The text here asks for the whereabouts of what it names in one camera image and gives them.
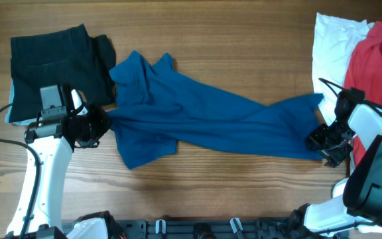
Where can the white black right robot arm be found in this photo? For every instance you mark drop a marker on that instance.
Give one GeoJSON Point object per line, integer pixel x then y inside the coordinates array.
{"type": "Point", "coordinates": [358, 200]}

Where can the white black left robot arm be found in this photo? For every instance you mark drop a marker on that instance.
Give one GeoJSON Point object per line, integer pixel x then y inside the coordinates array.
{"type": "Point", "coordinates": [64, 123]}

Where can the blue polo shirt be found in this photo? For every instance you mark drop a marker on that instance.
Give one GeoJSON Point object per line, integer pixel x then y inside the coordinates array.
{"type": "Point", "coordinates": [157, 107]}

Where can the light grey folded garment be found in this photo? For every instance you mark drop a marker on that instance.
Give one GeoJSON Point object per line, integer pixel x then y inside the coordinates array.
{"type": "Point", "coordinates": [26, 101]}

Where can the folded black shorts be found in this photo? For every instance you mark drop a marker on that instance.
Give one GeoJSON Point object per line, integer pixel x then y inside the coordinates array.
{"type": "Point", "coordinates": [69, 57]}

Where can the red printed t-shirt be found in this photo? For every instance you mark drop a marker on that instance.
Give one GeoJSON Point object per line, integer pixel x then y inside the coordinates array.
{"type": "Point", "coordinates": [365, 67]}

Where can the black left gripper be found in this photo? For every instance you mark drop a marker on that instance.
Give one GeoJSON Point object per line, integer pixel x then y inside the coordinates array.
{"type": "Point", "coordinates": [98, 124]}

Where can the white t-shirt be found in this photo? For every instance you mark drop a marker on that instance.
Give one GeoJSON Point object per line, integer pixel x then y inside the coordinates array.
{"type": "Point", "coordinates": [334, 41]}

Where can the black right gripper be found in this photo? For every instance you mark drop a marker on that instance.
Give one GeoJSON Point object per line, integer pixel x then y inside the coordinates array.
{"type": "Point", "coordinates": [325, 143]}

